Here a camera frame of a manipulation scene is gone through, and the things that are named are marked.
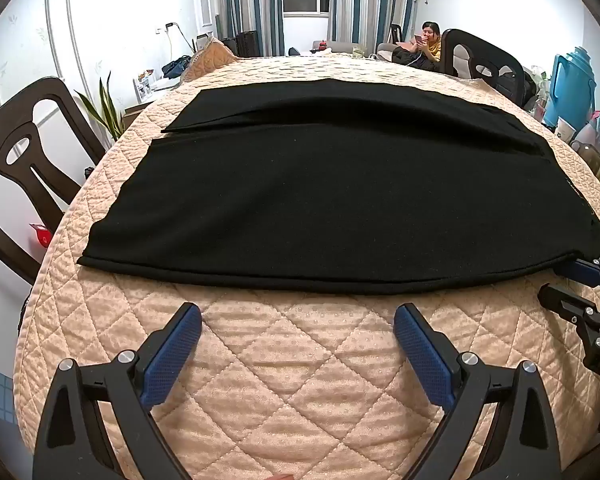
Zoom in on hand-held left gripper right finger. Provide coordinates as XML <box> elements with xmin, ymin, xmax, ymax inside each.
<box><xmin>394</xmin><ymin>302</ymin><xmax>563</xmax><ymax>480</ymax></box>

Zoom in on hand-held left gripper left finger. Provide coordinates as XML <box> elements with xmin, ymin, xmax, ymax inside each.
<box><xmin>32</xmin><ymin>302</ymin><xmax>203</xmax><ymax>480</ymax></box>

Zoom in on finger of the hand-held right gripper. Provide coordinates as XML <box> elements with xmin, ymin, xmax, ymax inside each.
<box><xmin>537</xmin><ymin>283</ymin><xmax>600</xmax><ymax>325</ymax></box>
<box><xmin>553</xmin><ymin>251</ymin><xmax>600</xmax><ymax>288</ymax></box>

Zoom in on black pants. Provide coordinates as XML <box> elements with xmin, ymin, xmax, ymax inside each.
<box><xmin>76</xmin><ymin>78</ymin><xmax>600</xmax><ymax>296</ymax></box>

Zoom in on beige quilted blanket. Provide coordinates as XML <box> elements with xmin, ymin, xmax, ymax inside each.
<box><xmin>12</xmin><ymin>52</ymin><xmax>600</xmax><ymax>480</ymax></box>

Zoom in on red plastic bag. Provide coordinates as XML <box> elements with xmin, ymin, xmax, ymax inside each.
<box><xmin>29</xmin><ymin>222</ymin><xmax>53</xmax><ymax>248</ymax></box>

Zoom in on blue thermos jug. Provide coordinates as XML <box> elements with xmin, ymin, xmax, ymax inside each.
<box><xmin>542</xmin><ymin>47</ymin><xmax>597</xmax><ymax>131</ymax></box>

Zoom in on dark wooden chair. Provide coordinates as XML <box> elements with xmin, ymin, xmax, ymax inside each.
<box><xmin>439</xmin><ymin>28</ymin><xmax>528</xmax><ymax>106</ymax></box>
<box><xmin>0</xmin><ymin>76</ymin><xmax>106</xmax><ymax>286</ymax></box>

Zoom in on green potted plant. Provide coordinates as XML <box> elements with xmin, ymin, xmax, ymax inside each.
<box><xmin>75</xmin><ymin>72</ymin><xmax>126</xmax><ymax>141</ymax></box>

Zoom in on dark blue bag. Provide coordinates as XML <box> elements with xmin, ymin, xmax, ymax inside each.
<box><xmin>161</xmin><ymin>55</ymin><xmax>193</xmax><ymax>80</ymax></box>

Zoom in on tan quilted cushion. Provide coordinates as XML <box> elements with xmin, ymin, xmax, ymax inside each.
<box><xmin>182</xmin><ymin>35</ymin><xmax>241</xmax><ymax>83</ymax></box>

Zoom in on grey sofa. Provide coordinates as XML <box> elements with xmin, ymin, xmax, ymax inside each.
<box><xmin>325</xmin><ymin>39</ymin><xmax>406</xmax><ymax>58</ymax></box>

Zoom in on striped curtain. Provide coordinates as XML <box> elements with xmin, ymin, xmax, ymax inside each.
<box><xmin>330</xmin><ymin>0</ymin><xmax>416</xmax><ymax>53</ymax></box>
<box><xmin>215</xmin><ymin>0</ymin><xmax>286</xmax><ymax>58</ymax></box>

